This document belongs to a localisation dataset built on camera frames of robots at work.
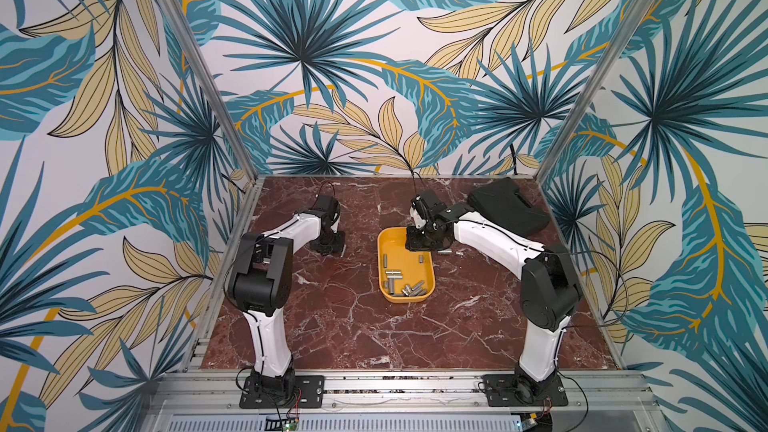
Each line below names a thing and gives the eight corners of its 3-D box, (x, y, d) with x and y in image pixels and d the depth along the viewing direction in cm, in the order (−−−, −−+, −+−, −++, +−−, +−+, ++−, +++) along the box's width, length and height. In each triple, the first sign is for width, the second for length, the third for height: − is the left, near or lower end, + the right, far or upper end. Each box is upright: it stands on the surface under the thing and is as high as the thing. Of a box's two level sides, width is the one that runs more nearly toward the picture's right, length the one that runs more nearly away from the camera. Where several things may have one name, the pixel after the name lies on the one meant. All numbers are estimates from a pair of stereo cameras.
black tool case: (511, 252, 102) (519, 241, 96) (463, 202, 115) (467, 190, 110) (550, 228, 108) (559, 216, 103) (500, 184, 122) (505, 171, 116)
